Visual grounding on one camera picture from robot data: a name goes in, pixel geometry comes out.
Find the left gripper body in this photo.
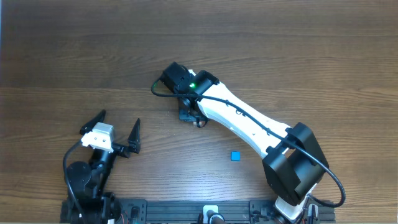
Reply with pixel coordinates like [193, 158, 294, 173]
[111, 142, 136, 159]

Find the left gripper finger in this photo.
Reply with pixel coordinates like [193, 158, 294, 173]
[79, 109, 107, 136]
[127, 118, 142, 154]

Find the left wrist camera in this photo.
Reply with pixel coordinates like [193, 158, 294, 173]
[80, 122, 116, 154]

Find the mounting rail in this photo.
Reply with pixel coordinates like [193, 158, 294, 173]
[60, 198, 337, 224]

